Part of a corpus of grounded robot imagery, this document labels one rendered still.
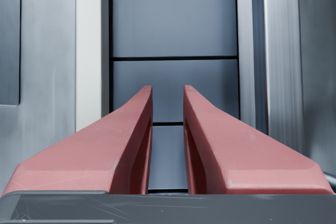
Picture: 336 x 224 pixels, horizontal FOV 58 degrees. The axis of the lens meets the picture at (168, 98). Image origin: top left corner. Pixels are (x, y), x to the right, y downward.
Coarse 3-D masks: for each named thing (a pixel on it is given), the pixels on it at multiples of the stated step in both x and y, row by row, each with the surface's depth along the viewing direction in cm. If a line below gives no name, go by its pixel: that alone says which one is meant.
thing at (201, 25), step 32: (128, 0) 18; (160, 0) 18; (192, 0) 18; (224, 0) 18; (128, 32) 18; (160, 32) 18; (192, 32) 18; (224, 32) 18; (128, 64) 18; (160, 64) 18; (192, 64) 18; (224, 64) 18; (128, 96) 18; (160, 96) 18; (224, 96) 18; (160, 128) 18; (160, 160) 17; (160, 192) 17
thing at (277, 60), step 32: (256, 0) 10; (288, 0) 10; (256, 32) 10; (288, 32) 10; (256, 64) 10; (288, 64) 10; (256, 96) 10; (288, 96) 9; (256, 128) 11; (288, 128) 9
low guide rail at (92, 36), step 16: (80, 0) 14; (96, 0) 14; (80, 16) 14; (96, 16) 14; (80, 32) 14; (96, 32) 14; (80, 48) 14; (96, 48) 14; (80, 64) 14; (96, 64) 14; (80, 80) 14; (96, 80) 14; (80, 96) 14; (96, 96) 14; (80, 112) 14; (96, 112) 14; (80, 128) 14
